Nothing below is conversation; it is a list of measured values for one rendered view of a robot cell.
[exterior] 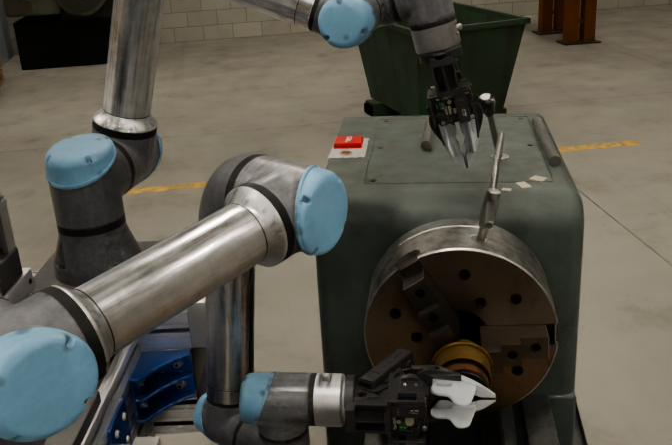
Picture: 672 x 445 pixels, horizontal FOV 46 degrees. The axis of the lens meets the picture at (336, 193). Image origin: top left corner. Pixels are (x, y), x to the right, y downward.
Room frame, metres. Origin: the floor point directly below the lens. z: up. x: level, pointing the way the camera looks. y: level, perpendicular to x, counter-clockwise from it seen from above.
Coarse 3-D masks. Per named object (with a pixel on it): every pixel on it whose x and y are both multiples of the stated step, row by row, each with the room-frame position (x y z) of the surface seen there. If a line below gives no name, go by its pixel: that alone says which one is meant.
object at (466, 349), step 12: (444, 348) 1.03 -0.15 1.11; (456, 348) 1.02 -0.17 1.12; (468, 348) 1.02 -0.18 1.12; (480, 348) 1.03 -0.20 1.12; (432, 360) 1.04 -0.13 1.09; (444, 360) 1.01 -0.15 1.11; (456, 360) 1.00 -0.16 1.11; (468, 360) 1.00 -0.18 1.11; (480, 360) 1.00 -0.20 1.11; (468, 372) 0.97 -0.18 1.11; (480, 372) 0.98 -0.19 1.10
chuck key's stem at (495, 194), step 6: (486, 192) 1.16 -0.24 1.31; (492, 192) 1.15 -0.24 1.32; (498, 192) 1.15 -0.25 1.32; (486, 198) 1.16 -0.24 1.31; (492, 198) 1.15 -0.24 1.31; (498, 198) 1.15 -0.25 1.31; (486, 204) 1.15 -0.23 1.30; (480, 216) 1.16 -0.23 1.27; (480, 222) 1.16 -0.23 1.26; (480, 228) 1.16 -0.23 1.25; (486, 228) 1.15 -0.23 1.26; (480, 234) 1.16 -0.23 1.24; (486, 234) 1.16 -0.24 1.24; (480, 240) 1.15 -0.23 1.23
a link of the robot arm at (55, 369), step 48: (240, 192) 0.96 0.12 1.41; (288, 192) 0.96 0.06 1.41; (336, 192) 0.99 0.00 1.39; (192, 240) 0.87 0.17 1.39; (240, 240) 0.89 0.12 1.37; (288, 240) 0.93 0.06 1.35; (336, 240) 0.99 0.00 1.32; (48, 288) 0.76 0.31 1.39; (96, 288) 0.78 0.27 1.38; (144, 288) 0.79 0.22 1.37; (192, 288) 0.83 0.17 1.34; (0, 336) 0.67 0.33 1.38; (48, 336) 0.68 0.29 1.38; (96, 336) 0.72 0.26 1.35; (0, 384) 0.64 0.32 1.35; (48, 384) 0.66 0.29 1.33; (96, 384) 0.70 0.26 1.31; (0, 432) 0.64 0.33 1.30; (48, 432) 0.66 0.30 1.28
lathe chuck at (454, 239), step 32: (448, 256) 1.12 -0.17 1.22; (480, 256) 1.12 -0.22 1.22; (512, 256) 1.13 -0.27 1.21; (384, 288) 1.14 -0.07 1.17; (448, 288) 1.12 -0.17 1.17; (480, 288) 1.12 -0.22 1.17; (512, 288) 1.11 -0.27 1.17; (544, 288) 1.11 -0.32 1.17; (384, 320) 1.14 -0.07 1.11; (416, 320) 1.13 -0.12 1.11; (512, 320) 1.11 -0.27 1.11; (544, 320) 1.10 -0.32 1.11; (384, 352) 1.14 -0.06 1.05; (416, 352) 1.13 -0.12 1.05; (512, 384) 1.11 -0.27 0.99
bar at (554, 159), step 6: (534, 120) 1.69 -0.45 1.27; (540, 120) 1.67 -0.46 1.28; (534, 126) 1.66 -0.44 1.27; (540, 126) 1.63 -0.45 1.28; (540, 132) 1.59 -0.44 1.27; (546, 132) 1.58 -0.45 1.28; (540, 138) 1.56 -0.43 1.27; (546, 138) 1.54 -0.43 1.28; (546, 144) 1.51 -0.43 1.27; (552, 144) 1.50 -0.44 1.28; (546, 150) 1.48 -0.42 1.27; (552, 150) 1.46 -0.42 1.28; (552, 156) 1.43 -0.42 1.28; (558, 156) 1.43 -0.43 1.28; (552, 162) 1.43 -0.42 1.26; (558, 162) 1.43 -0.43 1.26
